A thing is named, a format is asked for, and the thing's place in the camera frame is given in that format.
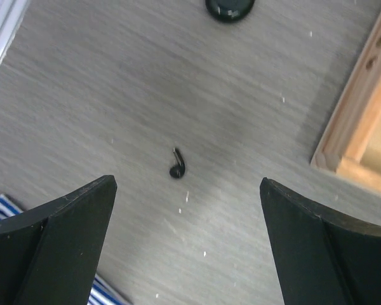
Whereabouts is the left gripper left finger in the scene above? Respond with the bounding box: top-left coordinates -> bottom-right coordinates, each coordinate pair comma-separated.
0,175 -> 117,304

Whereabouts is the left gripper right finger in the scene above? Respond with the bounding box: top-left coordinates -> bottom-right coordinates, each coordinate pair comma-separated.
260,178 -> 381,304

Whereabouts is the black earbud case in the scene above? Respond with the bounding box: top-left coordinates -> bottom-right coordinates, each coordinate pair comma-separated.
205,0 -> 255,23

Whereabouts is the blue white striped cloth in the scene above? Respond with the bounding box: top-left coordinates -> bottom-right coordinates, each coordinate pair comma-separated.
0,194 -> 23,220

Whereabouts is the wooden clothes rack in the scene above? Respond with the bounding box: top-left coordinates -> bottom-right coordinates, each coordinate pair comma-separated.
311,11 -> 381,195

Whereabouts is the small black earbud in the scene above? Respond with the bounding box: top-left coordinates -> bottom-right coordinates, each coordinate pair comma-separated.
169,147 -> 186,179

